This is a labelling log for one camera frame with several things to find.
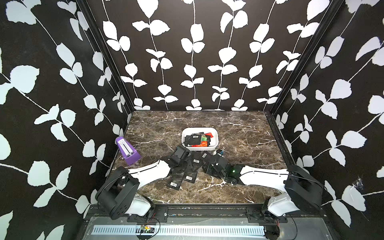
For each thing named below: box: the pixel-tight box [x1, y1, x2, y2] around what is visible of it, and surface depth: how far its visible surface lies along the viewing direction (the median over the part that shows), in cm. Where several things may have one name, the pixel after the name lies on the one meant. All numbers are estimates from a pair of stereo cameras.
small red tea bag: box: [191, 141, 208, 147], surface depth 97 cm
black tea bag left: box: [191, 151, 211, 170], surface depth 95 cm
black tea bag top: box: [184, 133, 202, 146], surface depth 102 cm
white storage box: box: [181, 127, 219, 151], surface depth 103 cm
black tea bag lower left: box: [166, 168, 185, 191], surface depth 85 cm
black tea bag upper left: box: [183, 170, 198, 184], surface depth 89 cm
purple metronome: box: [115, 136, 141, 166], surface depth 89 cm
